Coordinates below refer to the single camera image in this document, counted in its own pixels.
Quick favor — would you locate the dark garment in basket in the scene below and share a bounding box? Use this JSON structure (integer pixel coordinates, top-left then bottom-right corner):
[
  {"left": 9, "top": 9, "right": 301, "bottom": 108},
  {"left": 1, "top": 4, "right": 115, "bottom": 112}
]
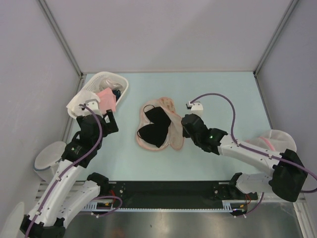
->
[{"left": 112, "top": 90, "right": 121, "bottom": 101}]

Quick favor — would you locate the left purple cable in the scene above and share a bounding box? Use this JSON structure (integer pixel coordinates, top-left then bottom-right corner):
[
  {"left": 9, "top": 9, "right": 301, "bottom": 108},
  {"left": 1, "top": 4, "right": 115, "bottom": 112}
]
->
[{"left": 24, "top": 104, "right": 123, "bottom": 236}]

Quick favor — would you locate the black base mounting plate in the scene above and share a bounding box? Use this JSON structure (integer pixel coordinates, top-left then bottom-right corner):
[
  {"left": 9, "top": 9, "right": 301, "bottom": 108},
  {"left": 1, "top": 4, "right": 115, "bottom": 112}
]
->
[{"left": 108, "top": 181, "right": 246, "bottom": 209}]

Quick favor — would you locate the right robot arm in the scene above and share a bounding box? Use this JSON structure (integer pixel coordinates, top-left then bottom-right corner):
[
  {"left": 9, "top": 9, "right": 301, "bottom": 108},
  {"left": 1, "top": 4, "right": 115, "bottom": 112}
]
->
[{"left": 181, "top": 114, "right": 308, "bottom": 202}]

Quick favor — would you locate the floral mesh laundry bag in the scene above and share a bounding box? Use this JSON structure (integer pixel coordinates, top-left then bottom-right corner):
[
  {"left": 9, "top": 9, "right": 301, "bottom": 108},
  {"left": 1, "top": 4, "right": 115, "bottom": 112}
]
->
[{"left": 136, "top": 97, "right": 184, "bottom": 151}]

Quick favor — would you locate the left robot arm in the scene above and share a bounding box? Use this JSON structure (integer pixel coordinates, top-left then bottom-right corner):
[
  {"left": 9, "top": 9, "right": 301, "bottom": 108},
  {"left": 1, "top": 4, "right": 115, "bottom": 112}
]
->
[{"left": 20, "top": 109, "right": 118, "bottom": 238}]

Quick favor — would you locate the purple cable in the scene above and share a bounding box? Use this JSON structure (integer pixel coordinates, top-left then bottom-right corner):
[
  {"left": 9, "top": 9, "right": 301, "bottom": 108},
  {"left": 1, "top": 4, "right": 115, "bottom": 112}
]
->
[
  {"left": 24, "top": 104, "right": 123, "bottom": 236},
  {"left": 189, "top": 92, "right": 317, "bottom": 216}
]

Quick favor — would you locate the white mesh bag pink trim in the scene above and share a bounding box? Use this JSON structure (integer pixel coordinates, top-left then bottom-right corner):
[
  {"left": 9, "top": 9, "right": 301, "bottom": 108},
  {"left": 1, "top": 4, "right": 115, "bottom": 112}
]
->
[{"left": 241, "top": 129, "right": 297, "bottom": 157}]

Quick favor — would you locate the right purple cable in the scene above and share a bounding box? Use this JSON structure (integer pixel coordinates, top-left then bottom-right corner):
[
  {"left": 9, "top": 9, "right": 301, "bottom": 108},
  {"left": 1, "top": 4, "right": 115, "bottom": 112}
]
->
[{"left": 189, "top": 92, "right": 317, "bottom": 216}]

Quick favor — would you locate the aluminium rail frame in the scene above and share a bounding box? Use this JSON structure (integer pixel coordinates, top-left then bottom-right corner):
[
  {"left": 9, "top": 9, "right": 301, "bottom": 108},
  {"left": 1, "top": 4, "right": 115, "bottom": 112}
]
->
[{"left": 34, "top": 180, "right": 308, "bottom": 213}]

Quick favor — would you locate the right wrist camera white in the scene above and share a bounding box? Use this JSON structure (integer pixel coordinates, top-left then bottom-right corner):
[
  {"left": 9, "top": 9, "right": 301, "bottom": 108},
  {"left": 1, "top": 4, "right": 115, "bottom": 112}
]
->
[{"left": 186, "top": 101, "right": 204, "bottom": 117}]

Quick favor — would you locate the white mesh bag blue trim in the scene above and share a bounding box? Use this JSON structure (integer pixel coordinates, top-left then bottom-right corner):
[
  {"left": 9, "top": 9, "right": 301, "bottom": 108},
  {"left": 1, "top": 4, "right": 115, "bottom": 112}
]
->
[{"left": 33, "top": 141, "right": 66, "bottom": 183}]

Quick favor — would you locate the black bra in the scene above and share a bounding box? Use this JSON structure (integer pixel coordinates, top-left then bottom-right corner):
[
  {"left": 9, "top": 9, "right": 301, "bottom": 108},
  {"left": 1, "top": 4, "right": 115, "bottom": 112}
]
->
[{"left": 137, "top": 104, "right": 171, "bottom": 148}]

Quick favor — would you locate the white cloth in basket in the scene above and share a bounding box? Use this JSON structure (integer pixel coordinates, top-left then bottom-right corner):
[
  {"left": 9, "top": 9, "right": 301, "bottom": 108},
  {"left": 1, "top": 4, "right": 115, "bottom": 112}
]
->
[{"left": 66, "top": 89, "right": 100, "bottom": 119}]

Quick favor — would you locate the pale garment in basket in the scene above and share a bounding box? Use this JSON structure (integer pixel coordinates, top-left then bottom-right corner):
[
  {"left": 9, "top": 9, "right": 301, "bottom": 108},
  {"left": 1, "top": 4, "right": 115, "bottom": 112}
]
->
[{"left": 99, "top": 78, "right": 123, "bottom": 91}]

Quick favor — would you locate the pink cloth in basket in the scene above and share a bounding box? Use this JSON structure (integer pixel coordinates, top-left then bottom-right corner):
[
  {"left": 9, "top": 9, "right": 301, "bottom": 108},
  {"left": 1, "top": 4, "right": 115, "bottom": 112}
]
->
[{"left": 97, "top": 88, "right": 116, "bottom": 115}]

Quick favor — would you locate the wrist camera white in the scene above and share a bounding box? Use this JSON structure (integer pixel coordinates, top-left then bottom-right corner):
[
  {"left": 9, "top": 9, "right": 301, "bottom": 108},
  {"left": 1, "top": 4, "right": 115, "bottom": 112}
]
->
[
  {"left": 79, "top": 99, "right": 102, "bottom": 116},
  {"left": 186, "top": 101, "right": 204, "bottom": 117}
]

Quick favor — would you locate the white plastic laundry basket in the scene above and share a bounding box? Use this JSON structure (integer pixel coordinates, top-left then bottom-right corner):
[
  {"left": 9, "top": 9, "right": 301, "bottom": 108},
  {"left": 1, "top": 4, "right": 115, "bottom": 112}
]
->
[{"left": 66, "top": 71, "right": 129, "bottom": 119}]

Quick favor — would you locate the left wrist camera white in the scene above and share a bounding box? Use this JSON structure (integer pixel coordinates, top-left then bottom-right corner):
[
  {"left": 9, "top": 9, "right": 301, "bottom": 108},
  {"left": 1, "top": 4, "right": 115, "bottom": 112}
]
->
[{"left": 79, "top": 99, "right": 102, "bottom": 116}]

